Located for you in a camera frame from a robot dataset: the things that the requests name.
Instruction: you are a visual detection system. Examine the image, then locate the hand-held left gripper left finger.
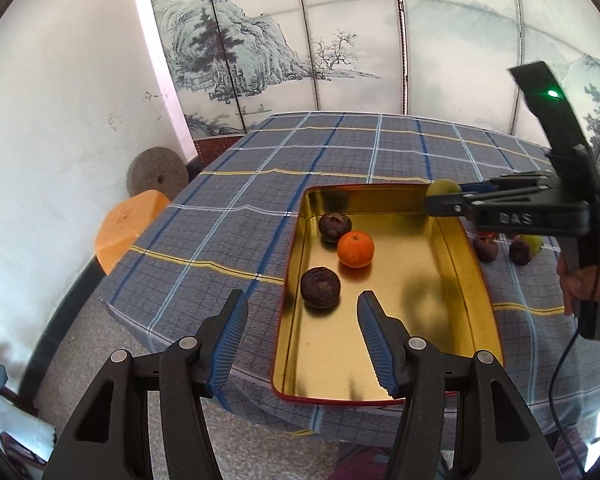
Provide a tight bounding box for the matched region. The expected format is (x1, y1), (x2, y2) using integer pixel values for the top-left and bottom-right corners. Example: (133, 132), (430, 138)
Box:
(40, 289), (249, 480)

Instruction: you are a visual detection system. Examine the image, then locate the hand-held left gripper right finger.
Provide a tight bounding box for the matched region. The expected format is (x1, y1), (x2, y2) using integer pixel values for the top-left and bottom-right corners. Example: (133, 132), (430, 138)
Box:
(357, 290), (563, 480)

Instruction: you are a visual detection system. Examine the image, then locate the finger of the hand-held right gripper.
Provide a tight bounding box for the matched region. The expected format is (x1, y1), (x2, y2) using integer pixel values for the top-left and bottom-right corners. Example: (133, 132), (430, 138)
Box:
(459, 173), (556, 197)
(424, 191), (491, 221)

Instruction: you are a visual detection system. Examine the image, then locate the gold metal tray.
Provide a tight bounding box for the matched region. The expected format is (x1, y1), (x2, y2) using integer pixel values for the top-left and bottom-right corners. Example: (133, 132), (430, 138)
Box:
(269, 184), (505, 407)

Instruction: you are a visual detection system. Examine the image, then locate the person's right hand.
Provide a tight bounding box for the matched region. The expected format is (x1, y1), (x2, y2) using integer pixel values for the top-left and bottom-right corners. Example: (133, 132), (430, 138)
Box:
(556, 230), (600, 317)

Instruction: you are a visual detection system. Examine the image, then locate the dark wrinkled passion fruit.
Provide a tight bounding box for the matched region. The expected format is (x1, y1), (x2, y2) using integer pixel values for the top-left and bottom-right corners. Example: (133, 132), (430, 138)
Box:
(300, 267), (340, 310)
(509, 237), (533, 267)
(318, 212), (353, 246)
(472, 236), (500, 263)

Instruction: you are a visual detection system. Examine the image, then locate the orange mandarin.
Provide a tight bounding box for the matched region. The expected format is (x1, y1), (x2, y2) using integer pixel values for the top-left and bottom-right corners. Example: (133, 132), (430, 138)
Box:
(337, 230), (375, 269)

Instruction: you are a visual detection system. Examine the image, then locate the blue plaid tablecloth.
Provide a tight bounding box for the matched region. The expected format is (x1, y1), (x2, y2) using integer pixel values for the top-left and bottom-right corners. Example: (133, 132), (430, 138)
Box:
(97, 111), (600, 453)

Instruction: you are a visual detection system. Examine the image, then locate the orange plastic stool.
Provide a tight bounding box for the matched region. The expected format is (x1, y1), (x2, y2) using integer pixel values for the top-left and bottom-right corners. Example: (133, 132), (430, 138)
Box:
(94, 189), (172, 276)

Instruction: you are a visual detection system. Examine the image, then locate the round grey millstone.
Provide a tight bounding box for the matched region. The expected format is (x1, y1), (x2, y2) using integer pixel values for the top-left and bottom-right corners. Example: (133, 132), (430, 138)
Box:
(126, 147), (189, 198)

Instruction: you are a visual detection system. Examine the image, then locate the landscape painted folding screen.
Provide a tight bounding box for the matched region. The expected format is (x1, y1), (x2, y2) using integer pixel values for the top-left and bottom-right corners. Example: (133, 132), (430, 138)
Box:
(128, 0), (600, 183)

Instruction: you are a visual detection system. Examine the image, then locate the black cable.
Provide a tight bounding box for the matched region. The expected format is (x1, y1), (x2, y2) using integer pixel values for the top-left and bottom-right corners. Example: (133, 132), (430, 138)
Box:
(549, 240), (600, 467)

